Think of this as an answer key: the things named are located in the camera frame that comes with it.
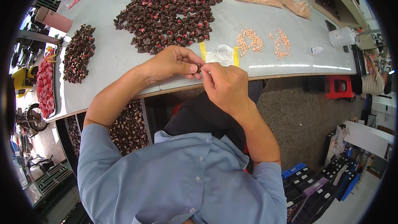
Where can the yellow scooter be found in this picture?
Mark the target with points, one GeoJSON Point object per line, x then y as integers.
{"type": "Point", "coordinates": [23, 79]}

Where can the small pile of brown pieces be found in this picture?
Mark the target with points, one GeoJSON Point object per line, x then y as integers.
{"type": "Point", "coordinates": [79, 54]}

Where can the pink cylindrical bottle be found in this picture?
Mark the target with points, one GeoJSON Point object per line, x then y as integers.
{"type": "Point", "coordinates": [54, 20]}

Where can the person's right hand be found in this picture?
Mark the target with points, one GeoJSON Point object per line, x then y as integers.
{"type": "Point", "coordinates": [228, 87]}

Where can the red plastic stool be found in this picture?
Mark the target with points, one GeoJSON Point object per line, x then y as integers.
{"type": "Point", "coordinates": [339, 87]}

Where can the person's left hand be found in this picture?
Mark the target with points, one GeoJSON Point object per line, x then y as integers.
{"type": "Point", "coordinates": [169, 63]}

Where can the small brown plastic piece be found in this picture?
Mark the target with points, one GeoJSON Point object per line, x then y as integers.
{"type": "Point", "coordinates": [199, 67]}

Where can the small bag of peach pieces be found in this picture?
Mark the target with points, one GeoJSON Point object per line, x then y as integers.
{"type": "Point", "coordinates": [295, 4]}

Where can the white table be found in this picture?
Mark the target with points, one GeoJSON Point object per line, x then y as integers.
{"type": "Point", "coordinates": [368, 138]}

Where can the black phone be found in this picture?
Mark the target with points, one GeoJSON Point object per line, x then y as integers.
{"type": "Point", "coordinates": [330, 25]}

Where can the wide tray of brown pieces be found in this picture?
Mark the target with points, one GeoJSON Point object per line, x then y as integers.
{"type": "Point", "coordinates": [129, 127]}

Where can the small glue bottle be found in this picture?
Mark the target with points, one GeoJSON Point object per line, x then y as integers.
{"type": "Point", "coordinates": [315, 50]}

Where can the stack of black cases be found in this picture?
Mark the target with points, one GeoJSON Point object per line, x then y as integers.
{"type": "Point", "coordinates": [320, 186]}

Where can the person's legs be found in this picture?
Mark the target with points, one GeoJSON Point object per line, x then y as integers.
{"type": "Point", "coordinates": [205, 115]}

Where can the workbench with shelf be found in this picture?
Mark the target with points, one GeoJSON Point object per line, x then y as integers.
{"type": "Point", "coordinates": [342, 3]}

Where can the motorbike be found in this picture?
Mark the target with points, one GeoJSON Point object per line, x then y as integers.
{"type": "Point", "coordinates": [32, 119]}

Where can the narrow tray of brown pieces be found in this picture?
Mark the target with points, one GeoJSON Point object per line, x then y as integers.
{"type": "Point", "coordinates": [74, 135]}

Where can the clear round dish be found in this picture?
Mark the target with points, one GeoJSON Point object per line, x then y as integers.
{"type": "Point", "coordinates": [224, 52]}

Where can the black monitor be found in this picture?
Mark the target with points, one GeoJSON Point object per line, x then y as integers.
{"type": "Point", "coordinates": [359, 59]}

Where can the white plastic bottle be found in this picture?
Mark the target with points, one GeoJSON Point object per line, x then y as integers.
{"type": "Point", "coordinates": [341, 37]}

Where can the clear sheet with yellow tape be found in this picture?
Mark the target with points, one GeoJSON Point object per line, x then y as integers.
{"type": "Point", "coordinates": [210, 57]}

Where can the tray of red pink pieces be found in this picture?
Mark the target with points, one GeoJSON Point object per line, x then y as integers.
{"type": "Point", "coordinates": [46, 84]}

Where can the heap of peach pieces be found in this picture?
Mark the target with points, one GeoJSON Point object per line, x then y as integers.
{"type": "Point", "coordinates": [252, 40]}
{"type": "Point", "coordinates": [282, 45]}

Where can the large pile of brown pieces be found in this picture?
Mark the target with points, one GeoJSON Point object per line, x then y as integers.
{"type": "Point", "coordinates": [169, 11]}

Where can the person's body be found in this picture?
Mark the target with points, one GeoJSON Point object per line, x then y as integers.
{"type": "Point", "coordinates": [180, 180]}

